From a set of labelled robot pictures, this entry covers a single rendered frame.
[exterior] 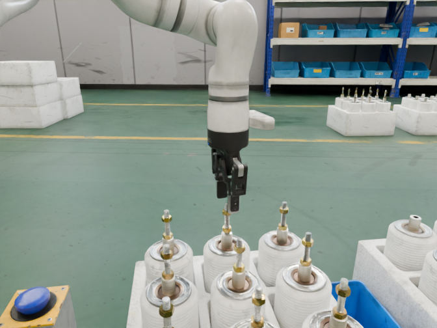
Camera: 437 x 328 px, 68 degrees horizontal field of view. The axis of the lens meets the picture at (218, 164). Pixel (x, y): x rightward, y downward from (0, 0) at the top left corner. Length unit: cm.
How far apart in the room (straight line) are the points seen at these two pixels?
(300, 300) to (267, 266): 13
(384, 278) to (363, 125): 201
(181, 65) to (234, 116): 511
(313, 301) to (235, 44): 43
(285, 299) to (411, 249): 34
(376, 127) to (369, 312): 209
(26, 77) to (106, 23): 305
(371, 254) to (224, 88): 54
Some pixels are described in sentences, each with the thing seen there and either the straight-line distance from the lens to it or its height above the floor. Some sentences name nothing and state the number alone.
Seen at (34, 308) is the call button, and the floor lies 33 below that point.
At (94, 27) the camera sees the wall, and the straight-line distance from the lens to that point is 604.
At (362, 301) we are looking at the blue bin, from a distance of 88.
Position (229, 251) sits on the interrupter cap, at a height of 25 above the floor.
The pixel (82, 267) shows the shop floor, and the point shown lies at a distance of 112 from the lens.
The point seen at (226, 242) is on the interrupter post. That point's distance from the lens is 67.
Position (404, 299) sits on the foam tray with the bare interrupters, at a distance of 80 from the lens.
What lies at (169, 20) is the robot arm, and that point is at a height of 67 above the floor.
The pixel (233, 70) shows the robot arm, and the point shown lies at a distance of 54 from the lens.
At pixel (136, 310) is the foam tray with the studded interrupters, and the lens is 67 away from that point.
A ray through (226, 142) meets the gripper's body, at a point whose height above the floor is 48.
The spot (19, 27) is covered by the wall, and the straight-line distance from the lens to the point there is 663.
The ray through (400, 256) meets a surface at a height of 20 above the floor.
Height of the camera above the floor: 63
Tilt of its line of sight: 19 degrees down
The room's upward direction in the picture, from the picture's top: straight up
